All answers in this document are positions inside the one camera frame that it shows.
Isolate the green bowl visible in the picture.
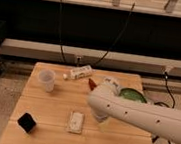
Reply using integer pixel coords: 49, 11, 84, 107
119, 87, 147, 103

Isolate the white plastic bottle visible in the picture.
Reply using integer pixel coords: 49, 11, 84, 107
63, 65, 93, 80

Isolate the black cable left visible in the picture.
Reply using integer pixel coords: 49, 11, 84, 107
47, 0, 76, 64

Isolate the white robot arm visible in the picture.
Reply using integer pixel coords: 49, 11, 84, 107
87, 77, 181, 144

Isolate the black cable right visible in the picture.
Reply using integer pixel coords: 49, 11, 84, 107
92, 0, 136, 72

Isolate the dark red marker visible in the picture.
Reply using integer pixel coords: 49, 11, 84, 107
88, 78, 96, 88

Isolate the black eraser block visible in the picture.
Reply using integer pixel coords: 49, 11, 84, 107
17, 113, 36, 133

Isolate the black floor cable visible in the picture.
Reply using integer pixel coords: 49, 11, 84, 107
148, 69, 181, 144

